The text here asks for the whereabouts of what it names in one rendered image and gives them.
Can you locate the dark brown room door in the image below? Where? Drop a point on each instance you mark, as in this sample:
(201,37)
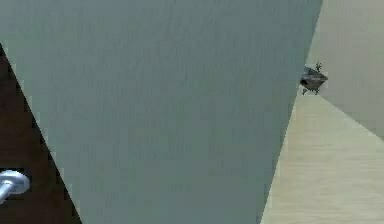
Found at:
(23,160)

